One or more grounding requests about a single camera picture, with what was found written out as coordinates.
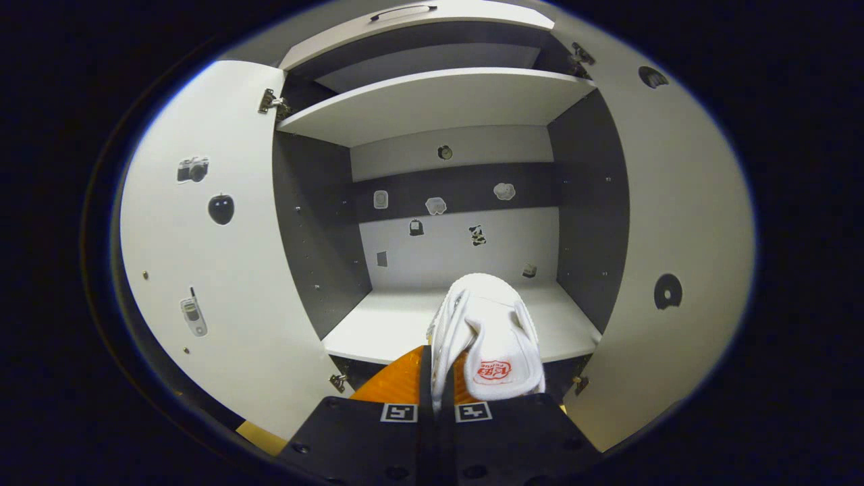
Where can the white canvas shoe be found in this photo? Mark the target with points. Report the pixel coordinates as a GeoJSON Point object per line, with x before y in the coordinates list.
{"type": "Point", "coordinates": [486, 324]}

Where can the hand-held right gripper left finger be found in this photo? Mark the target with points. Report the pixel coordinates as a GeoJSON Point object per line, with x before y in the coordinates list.
{"type": "Point", "coordinates": [426, 381]}

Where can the white cabinet door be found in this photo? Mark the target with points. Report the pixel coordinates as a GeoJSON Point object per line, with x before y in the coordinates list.
{"type": "Point", "coordinates": [682, 202]}
{"type": "Point", "coordinates": [223, 270]}

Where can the white shoe cabinet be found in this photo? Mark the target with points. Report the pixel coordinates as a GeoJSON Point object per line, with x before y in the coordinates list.
{"type": "Point", "coordinates": [432, 101]}

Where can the metal door hinge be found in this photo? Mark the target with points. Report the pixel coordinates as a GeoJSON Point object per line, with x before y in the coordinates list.
{"type": "Point", "coordinates": [273, 102]}
{"type": "Point", "coordinates": [580, 383]}
{"type": "Point", "coordinates": [337, 382]}
{"type": "Point", "coordinates": [580, 59]}

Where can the white cabinet drawer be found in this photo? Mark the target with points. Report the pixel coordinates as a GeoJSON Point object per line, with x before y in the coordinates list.
{"type": "Point", "coordinates": [459, 17]}

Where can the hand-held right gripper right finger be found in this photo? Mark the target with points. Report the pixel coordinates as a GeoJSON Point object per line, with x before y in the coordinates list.
{"type": "Point", "coordinates": [513, 442]}

